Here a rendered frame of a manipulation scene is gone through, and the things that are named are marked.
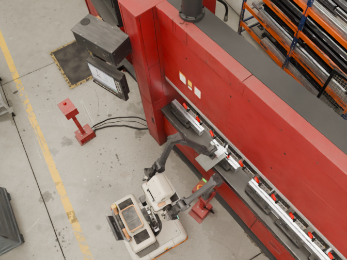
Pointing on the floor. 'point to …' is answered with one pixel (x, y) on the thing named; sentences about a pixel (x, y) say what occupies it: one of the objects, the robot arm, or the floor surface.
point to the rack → (293, 38)
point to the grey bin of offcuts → (8, 225)
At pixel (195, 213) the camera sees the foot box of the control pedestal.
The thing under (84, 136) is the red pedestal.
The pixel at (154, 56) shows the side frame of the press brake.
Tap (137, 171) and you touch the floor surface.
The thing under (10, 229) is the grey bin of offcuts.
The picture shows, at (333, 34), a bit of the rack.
